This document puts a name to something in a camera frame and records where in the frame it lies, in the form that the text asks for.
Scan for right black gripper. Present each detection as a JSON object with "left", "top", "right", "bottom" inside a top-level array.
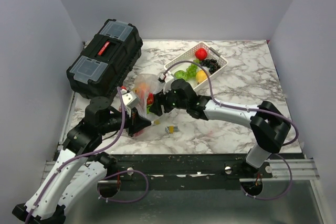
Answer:
[{"left": 149, "top": 84, "right": 188, "bottom": 116}]

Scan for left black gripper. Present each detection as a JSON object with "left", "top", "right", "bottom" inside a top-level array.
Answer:
[{"left": 100, "top": 105, "right": 153, "bottom": 137}]

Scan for clear plastic bag of fruits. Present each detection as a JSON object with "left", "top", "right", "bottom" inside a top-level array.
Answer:
[{"left": 118, "top": 73, "right": 169, "bottom": 138}]

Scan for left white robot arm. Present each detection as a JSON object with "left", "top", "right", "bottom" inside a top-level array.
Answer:
[{"left": 12, "top": 92, "right": 152, "bottom": 223}]

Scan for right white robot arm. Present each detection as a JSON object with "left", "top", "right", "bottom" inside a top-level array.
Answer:
[{"left": 150, "top": 79, "right": 291, "bottom": 178}]

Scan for red fake fruit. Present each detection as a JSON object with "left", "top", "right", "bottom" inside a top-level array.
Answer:
[{"left": 146, "top": 93, "right": 154, "bottom": 105}]

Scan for green fake apple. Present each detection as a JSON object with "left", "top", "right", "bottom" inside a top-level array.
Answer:
[{"left": 174, "top": 70, "right": 188, "bottom": 81}]

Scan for green fake grape bunch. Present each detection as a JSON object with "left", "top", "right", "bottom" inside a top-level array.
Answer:
[{"left": 185, "top": 64, "right": 198, "bottom": 80}]

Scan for red fake apple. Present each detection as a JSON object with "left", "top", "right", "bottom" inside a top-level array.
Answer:
[{"left": 195, "top": 48, "right": 208, "bottom": 61}]

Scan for dark purple fake grapes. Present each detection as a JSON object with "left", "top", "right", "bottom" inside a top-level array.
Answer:
[{"left": 200, "top": 59, "right": 221, "bottom": 74}]

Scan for yellow hex key set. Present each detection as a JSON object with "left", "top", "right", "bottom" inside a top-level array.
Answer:
[{"left": 165, "top": 125, "right": 179, "bottom": 134}]

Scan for black plastic toolbox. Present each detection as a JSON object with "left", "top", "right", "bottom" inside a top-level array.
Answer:
[{"left": 66, "top": 19, "right": 143, "bottom": 100}]

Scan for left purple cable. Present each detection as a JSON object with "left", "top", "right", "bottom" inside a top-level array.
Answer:
[{"left": 25, "top": 86, "right": 131, "bottom": 224}]

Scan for purple cable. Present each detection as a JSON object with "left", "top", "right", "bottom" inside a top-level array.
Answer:
[
  {"left": 25, "top": 86, "right": 131, "bottom": 224},
  {"left": 159, "top": 60, "right": 300, "bottom": 201}
]

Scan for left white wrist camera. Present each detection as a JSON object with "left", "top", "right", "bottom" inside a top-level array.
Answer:
[{"left": 121, "top": 86, "right": 140, "bottom": 114}]

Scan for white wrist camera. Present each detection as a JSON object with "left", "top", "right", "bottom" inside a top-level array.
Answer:
[
  {"left": 158, "top": 73, "right": 175, "bottom": 94},
  {"left": 121, "top": 86, "right": 140, "bottom": 114}
]

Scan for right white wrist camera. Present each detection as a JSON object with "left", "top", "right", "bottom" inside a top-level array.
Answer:
[{"left": 158, "top": 73, "right": 175, "bottom": 94}]

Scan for black metal mounting rail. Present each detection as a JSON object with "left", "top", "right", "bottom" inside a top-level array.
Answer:
[{"left": 46, "top": 153, "right": 320, "bottom": 192}]

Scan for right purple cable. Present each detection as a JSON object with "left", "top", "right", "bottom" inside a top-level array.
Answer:
[{"left": 159, "top": 60, "right": 300, "bottom": 201}]

